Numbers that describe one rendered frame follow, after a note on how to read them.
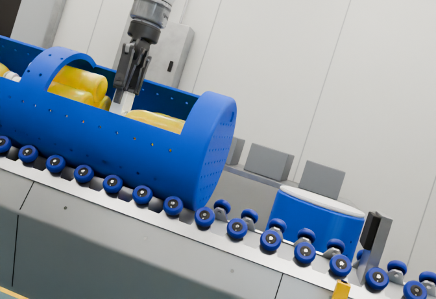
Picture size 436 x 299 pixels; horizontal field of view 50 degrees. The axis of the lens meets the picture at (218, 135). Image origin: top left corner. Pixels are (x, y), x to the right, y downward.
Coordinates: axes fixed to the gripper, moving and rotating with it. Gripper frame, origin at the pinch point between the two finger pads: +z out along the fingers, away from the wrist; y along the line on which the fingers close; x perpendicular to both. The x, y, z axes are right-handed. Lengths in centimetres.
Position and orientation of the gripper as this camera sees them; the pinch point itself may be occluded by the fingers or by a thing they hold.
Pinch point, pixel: (121, 106)
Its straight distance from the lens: 115.5
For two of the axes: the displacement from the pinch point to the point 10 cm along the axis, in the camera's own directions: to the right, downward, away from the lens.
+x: -9.3, -3.0, 2.0
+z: -3.0, 9.5, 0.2
